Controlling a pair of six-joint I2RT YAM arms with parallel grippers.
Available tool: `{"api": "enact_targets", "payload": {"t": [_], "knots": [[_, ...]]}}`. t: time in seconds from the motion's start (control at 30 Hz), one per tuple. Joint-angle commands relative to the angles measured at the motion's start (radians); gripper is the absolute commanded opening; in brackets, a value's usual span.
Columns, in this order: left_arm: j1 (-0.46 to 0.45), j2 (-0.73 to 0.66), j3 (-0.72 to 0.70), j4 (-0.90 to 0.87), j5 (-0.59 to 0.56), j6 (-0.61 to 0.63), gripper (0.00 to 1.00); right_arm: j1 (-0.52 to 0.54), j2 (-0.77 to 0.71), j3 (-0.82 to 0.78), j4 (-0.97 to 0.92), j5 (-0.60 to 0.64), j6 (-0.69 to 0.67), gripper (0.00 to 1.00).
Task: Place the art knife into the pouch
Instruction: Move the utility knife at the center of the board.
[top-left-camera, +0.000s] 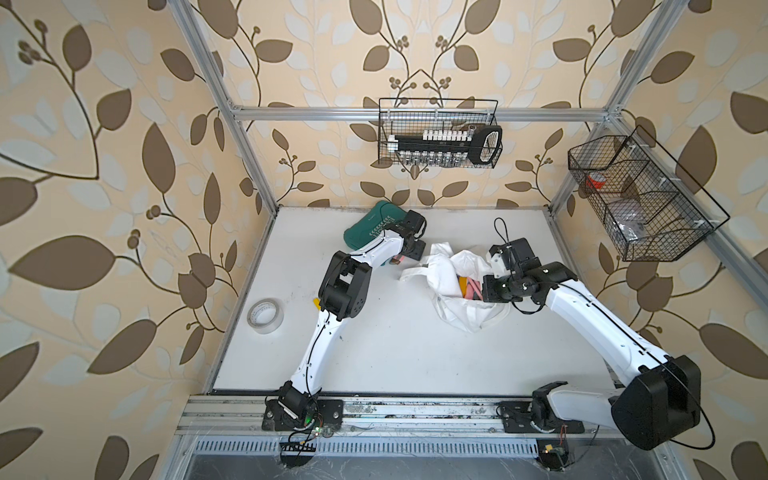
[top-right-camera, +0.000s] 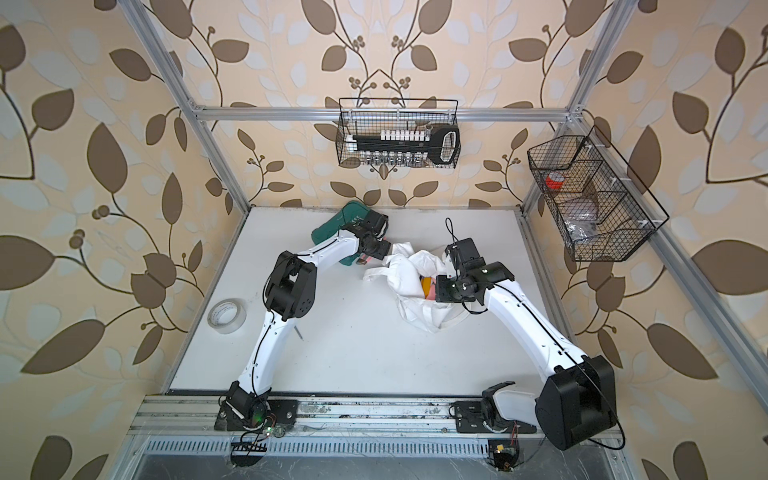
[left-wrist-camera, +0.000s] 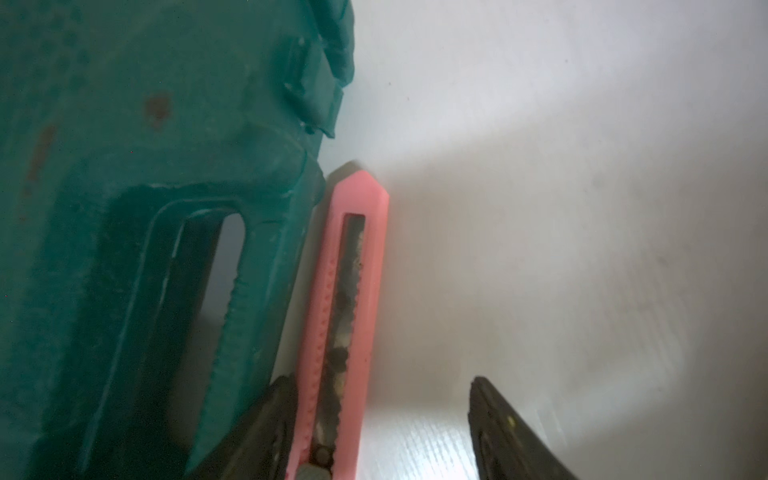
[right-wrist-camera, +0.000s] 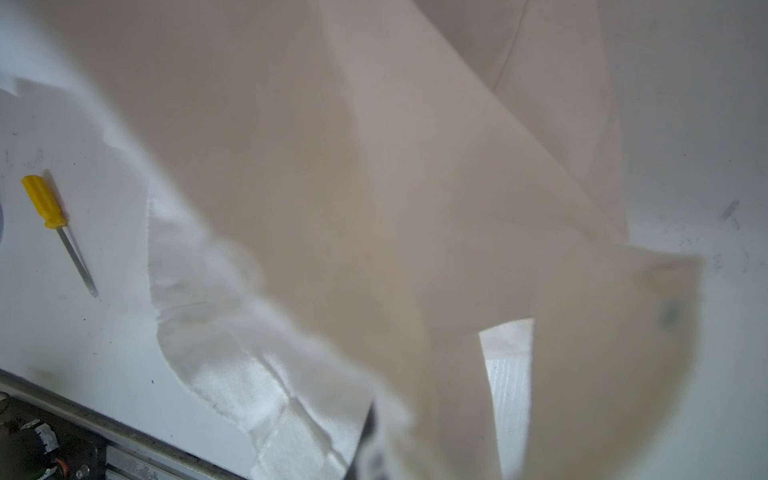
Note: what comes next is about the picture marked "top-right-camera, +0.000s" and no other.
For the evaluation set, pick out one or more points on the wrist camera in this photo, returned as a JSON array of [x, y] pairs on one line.
[[374, 223], [464, 256]]

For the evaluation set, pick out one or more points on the small yellow utility knife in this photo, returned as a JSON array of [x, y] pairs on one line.
[[425, 283]]

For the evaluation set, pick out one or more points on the black wire basket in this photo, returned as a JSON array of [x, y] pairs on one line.
[[374, 114], [628, 212]]

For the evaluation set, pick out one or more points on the black socket bit set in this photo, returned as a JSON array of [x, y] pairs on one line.
[[432, 146]]

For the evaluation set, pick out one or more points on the clear plastic bag in basket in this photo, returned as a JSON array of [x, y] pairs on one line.
[[580, 218]]

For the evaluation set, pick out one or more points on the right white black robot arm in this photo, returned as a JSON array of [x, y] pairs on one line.
[[578, 397]]

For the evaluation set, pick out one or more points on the green plastic tool case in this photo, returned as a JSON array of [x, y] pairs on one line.
[[345, 220]]

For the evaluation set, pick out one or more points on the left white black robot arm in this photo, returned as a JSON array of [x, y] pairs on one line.
[[289, 294]]

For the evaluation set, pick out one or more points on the pink utility knife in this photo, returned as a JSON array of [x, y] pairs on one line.
[[364, 259], [430, 292]]

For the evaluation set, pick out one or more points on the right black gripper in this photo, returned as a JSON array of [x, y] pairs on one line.
[[443, 294]]

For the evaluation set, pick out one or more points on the clear tape roll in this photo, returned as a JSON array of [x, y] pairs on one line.
[[227, 316]]

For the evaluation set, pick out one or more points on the white printed tote bag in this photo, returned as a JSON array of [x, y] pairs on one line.
[[402, 270]]

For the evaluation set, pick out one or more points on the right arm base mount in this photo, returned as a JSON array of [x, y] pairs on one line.
[[475, 417]]

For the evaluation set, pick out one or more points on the black wire basket right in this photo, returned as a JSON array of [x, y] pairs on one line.
[[628, 212]]

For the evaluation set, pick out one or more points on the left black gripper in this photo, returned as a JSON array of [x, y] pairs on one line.
[[384, 247]]

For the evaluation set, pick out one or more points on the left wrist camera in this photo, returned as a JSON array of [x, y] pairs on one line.
[[374, 223]]

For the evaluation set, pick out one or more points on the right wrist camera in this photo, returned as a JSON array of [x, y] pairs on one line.
[[464, 256]]

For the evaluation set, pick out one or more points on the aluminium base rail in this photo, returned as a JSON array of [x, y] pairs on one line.
[[346, 416]]

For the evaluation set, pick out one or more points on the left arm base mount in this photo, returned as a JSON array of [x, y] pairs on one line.
[[265, 416]]

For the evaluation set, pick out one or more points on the red small item in basket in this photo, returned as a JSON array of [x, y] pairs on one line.
[[554, 181]]

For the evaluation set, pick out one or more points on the black wire basket centre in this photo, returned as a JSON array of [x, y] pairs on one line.
[[374, 114]]

